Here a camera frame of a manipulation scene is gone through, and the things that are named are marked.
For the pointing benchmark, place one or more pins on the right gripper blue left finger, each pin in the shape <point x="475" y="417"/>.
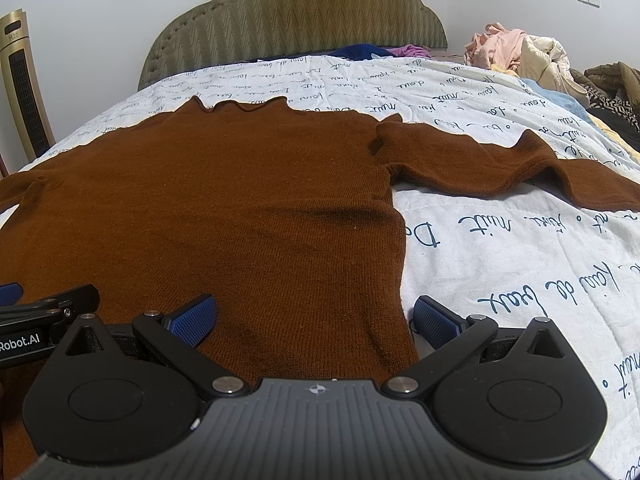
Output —
<point x="194" y="321"/>

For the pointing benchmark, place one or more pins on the light blue blanket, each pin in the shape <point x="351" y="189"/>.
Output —
<point x="560" y="99"/>

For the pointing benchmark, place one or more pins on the purple garment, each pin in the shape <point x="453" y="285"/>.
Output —
<point x="410" y="51"/>

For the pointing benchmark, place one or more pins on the pink clothes pile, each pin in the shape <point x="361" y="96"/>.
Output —
<point x="495" y="47"/>

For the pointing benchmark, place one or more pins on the olive brown jacket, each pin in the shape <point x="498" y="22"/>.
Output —
<point x="611" y="80"/>

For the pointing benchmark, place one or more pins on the navy blue garment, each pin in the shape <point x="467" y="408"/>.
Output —
<point x="361" y="52"/>

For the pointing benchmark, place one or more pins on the olive upholstered headboard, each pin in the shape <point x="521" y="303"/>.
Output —
<point x="221" y="32"/>

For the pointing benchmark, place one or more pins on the black patterned garment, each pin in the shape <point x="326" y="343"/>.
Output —
<point x="617" y="114"/>

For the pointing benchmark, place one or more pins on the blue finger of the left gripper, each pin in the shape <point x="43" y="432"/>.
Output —
<point x="10" y="294"/>

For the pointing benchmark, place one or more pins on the gold tower fan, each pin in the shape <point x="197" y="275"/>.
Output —
<point x="22" y="88"/>

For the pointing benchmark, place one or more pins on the white script-print bed quilt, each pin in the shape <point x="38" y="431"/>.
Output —
<point x="526" y="254"/>

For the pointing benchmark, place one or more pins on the cream padded jacket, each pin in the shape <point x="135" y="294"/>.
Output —
<point x="544" y="60"/>

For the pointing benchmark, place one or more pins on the brown knit sweater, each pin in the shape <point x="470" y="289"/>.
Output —
<point x="287" y="217"/>

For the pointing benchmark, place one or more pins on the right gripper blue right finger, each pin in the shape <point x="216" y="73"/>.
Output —
<point x="435" y="323"/>

